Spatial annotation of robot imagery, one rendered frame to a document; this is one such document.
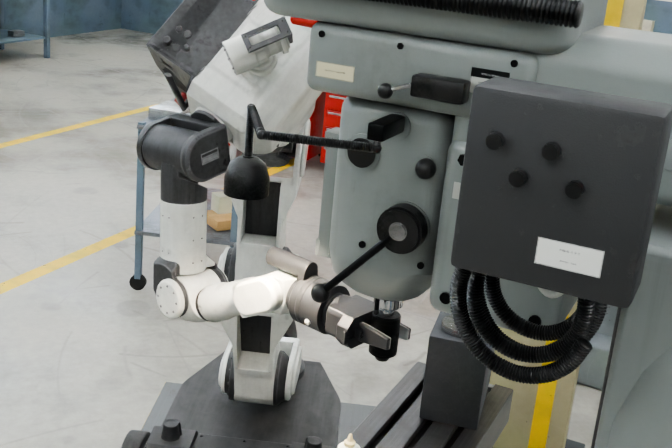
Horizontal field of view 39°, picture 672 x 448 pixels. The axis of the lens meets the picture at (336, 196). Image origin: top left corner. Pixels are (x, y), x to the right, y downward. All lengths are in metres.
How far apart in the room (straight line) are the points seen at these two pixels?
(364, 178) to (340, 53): 0.19
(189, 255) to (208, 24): 0.45
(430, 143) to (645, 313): 0.37
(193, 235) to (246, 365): 0.69
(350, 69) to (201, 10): 0.62
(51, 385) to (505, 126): 3.08
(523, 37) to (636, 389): 0.47
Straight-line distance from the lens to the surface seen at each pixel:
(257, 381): 2.47
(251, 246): 2.22
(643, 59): 1.24
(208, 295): 1.80
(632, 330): 1.26
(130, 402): 3.77
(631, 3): 3.09
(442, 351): 1.91
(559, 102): 0.99
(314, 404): 2.66
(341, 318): 1.54
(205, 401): 2.65
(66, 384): 3.91
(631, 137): 0.98
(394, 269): 1.41
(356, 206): 1.40
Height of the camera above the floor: 1.90
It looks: 17 degrees down
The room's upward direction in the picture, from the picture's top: 5 degrees clockwise
